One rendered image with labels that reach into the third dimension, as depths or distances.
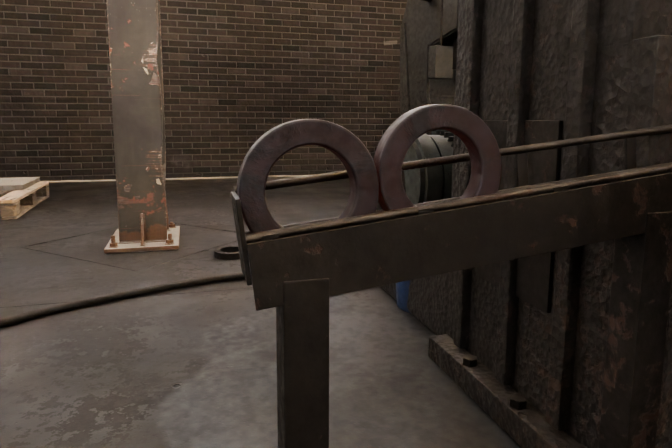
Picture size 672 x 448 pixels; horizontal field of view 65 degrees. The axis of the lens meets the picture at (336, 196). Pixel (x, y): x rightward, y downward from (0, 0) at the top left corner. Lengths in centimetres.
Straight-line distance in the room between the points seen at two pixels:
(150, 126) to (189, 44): 369
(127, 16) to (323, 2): 418
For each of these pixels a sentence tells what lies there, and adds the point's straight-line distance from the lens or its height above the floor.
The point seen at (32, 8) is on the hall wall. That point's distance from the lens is 702.
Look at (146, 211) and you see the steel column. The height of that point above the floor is 21.
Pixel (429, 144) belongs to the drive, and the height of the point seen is 64.
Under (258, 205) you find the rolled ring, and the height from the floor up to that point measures 62.
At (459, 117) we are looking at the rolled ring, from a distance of 75.
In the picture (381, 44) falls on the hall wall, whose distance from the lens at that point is 724.
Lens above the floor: 73
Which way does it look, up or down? 8 degrees down
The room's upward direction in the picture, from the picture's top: straight up
